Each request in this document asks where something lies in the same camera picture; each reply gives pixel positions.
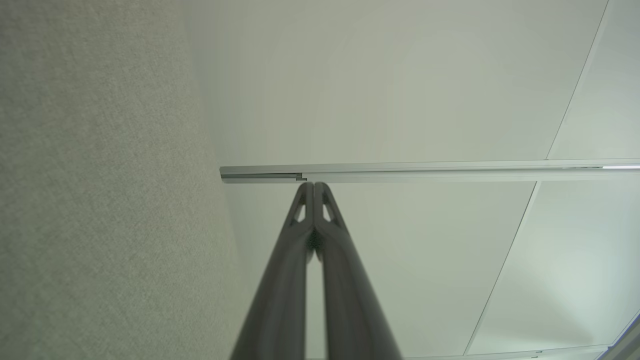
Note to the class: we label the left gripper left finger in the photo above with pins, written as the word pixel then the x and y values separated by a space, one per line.
pixel 280 300

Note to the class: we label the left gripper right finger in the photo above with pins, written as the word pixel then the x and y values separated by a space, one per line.
pixel 350 310

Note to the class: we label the grey metal partition post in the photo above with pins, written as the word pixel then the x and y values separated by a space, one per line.
pixel 400 172

